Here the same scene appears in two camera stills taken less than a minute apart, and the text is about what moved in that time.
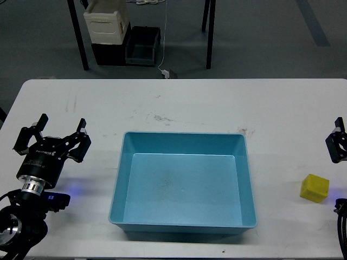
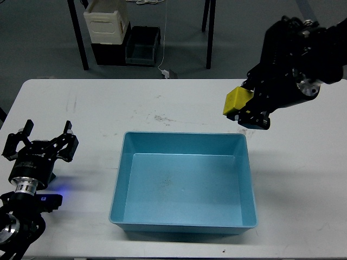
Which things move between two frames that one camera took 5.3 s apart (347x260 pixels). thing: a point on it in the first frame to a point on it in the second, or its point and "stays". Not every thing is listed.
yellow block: x=315 y=188 to x=237 y=99
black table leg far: x=205 y=15 stays
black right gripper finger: x=336 y=142 to x=274 y=85
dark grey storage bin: x=140 y=45 stays
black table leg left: x=78 y=34 stays
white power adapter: x=166 y=73 stays
